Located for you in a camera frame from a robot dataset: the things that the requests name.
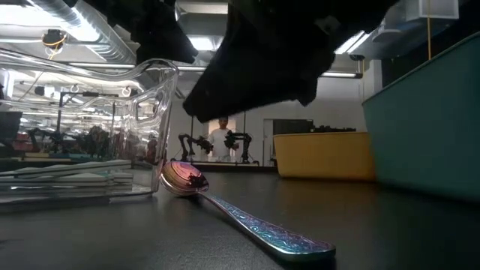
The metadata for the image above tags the yellow plastic bin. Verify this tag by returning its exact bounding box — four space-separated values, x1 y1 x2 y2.
272 130 377 182

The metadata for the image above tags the dark background monitor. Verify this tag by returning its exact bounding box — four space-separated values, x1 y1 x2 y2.
0 110 23 147

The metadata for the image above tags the long ceiling light strip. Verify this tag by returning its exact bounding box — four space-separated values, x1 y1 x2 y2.
67 61 364 79

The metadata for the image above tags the teal plastic bin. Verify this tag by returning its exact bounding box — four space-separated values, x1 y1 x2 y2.
361 31 480 203

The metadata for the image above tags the silver ventilation duct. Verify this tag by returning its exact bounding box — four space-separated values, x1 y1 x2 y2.
28 0 138 67

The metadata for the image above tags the clear plastic bin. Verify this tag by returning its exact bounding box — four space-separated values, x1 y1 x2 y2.
0 48 180 206

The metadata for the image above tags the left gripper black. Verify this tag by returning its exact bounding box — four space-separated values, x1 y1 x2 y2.
85 0 199 65

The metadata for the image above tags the white ceiling box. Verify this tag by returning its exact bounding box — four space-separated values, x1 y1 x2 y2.
406 0 461 20

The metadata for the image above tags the person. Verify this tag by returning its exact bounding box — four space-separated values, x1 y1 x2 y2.
208 116 236 162

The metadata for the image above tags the black background stand frame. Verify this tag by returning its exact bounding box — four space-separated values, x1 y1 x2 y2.
54 91 119 151

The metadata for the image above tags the yellow hanging cable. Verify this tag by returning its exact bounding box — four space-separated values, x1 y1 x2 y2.
426 0 433 61

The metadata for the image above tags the iridescent patterned spoon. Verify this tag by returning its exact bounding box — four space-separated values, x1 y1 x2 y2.
160 160 337 263

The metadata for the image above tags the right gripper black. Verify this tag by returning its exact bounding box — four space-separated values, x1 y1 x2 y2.
182 0 399 124

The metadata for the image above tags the round ceiling device yellow cable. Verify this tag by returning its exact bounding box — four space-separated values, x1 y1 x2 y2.
40 28 68 49

